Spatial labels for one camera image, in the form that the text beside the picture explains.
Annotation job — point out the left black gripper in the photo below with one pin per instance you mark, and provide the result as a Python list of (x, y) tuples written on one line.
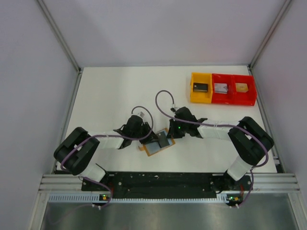
[(152, 138)]

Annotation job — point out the gold card in bin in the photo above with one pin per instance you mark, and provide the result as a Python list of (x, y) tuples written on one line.
[(241, 87)]

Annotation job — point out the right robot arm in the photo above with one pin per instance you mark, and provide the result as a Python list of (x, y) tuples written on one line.
[(251, 142)]

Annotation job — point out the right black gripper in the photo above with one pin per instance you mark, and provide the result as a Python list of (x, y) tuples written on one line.
[(172, 132)]

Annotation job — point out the aluminium frame rail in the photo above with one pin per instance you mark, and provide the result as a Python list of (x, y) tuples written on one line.
[(263, 183)]

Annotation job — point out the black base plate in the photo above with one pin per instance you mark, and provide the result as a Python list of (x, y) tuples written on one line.
[(171, 185)]

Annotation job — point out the black credit card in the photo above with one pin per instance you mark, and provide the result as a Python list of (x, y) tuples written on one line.
[(162, 140)]

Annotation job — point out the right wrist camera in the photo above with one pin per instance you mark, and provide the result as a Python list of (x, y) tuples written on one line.
[(174, 107)]

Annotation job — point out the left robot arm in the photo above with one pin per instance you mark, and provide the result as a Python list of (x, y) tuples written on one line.
[(75, 153)]

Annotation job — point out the middle red plastic bin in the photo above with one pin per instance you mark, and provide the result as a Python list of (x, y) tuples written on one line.
[(223, 98)]

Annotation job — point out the yellow plastic bin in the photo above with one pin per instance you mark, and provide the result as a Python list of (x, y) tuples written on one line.
[(201, 97)]

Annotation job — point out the grey slotted cable duct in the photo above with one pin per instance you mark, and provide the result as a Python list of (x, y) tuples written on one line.
[(96, 198)]

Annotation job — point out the silver card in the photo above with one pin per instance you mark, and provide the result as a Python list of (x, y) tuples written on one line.
[(221, 88)]

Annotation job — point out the right red plastic bin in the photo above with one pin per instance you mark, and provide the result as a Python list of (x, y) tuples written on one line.
[(248, 98)]

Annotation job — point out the yellow leather card holder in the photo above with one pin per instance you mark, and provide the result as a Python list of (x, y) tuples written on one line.
[(154, 148)]

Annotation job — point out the black card in bin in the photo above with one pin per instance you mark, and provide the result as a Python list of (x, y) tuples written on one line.
[(200, 87)]

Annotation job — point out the red plastic bin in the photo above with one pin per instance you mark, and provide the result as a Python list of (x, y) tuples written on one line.
[(248, 98), (223, 98)]

